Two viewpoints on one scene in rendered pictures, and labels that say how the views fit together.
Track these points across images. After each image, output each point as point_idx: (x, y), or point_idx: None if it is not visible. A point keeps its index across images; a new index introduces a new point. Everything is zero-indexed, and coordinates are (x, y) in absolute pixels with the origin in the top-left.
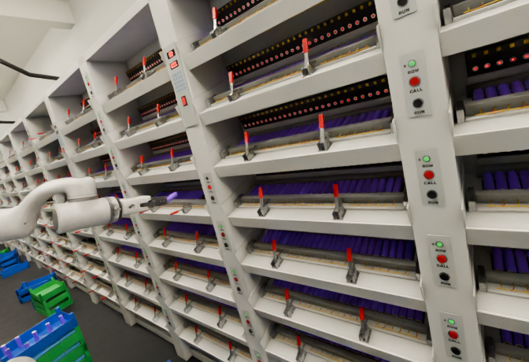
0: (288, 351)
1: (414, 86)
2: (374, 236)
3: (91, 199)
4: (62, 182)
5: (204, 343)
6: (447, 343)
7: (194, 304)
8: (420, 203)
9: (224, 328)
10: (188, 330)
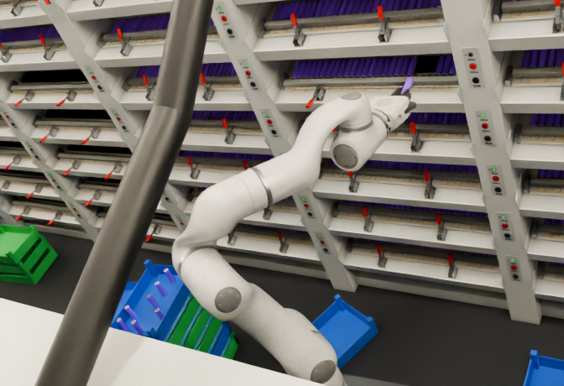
0: (562, 248)
1: None
2: None
3: (373, 122)
4: (347, 110)
5: (394, 264)
6: None
7: (375, 217)
8: None
9: (449, 240)
10: (356, 253)
